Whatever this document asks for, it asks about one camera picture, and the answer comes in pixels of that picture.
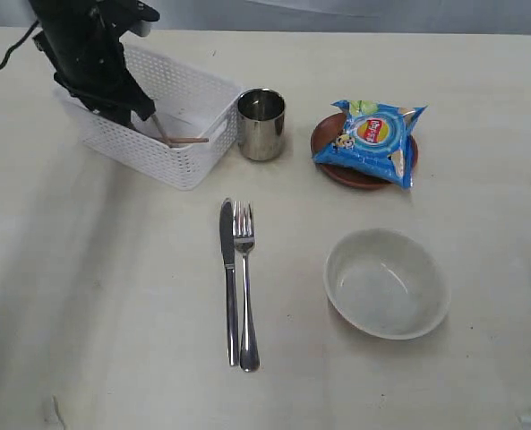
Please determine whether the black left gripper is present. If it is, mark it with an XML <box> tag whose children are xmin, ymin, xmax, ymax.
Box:
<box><xmin>31</xmin><ymin>1</ymin><xmax>156</xmax><ymax>129</ymax></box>

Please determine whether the stainless steel cup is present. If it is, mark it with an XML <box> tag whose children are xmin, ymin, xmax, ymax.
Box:
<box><xmin>237</xmin><ymin>88</ymin><xmax>286</xmax><ymax>162</ymax></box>

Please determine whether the silver table knife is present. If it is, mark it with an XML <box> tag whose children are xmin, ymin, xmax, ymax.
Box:
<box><xmin>219</xmin><ymin>198</ymin><xmax>239</xmax><ymax>366</ymax></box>

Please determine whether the brown round plate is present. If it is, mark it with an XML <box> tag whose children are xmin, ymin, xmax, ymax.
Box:
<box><xmin>309</xmin><ymin>111</ymin><xmax>420</xmax><ymax>192</ymax></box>

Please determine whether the blue chips bag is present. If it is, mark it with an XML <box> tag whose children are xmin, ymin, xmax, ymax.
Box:
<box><xmin>311</xmin><ymin>99</ymin><xmax>429</xmax><ymax>191</ymax></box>

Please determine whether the silver fork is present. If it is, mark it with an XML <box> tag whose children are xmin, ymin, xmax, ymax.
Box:
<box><xmin>233</xmin><ymin>201</ymin><xmax>261</xmax><ymax>373</ymax></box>

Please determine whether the white ceramic bowl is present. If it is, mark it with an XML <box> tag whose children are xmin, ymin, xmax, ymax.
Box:
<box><xmin>323</xmin><ymin>228</ymin><xmax>450</xmax><ymax>340</ymax></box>

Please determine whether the white plastic woven basket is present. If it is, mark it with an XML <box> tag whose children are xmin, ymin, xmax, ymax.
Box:
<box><xmin>55</xmin><ymin>45</ymin><xmax>243</xmax><ymax>190</ymax></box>

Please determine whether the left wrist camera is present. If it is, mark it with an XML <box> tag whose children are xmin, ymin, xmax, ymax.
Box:
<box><xmin>97</xmin><ymin>0</ymin><xmax>160</xmax><ymax>38</ymax></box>

